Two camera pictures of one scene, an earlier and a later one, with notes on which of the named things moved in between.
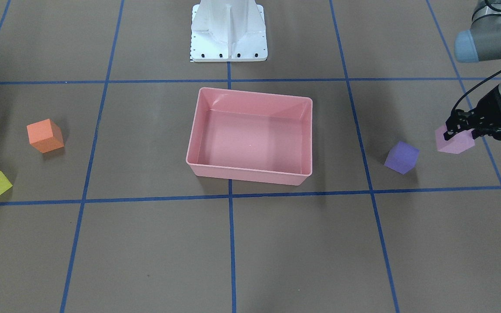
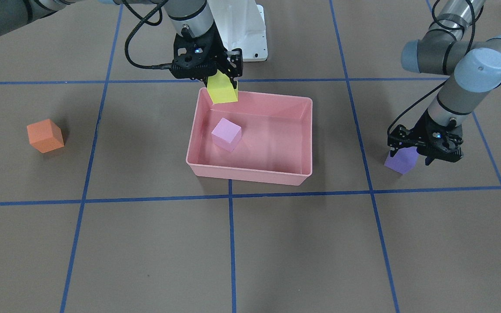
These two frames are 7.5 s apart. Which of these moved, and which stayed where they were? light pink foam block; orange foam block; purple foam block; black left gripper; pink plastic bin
Moved: light pink foam block; black left gripper
Stayed: orange foam block; pink plastic bin; purple foam block
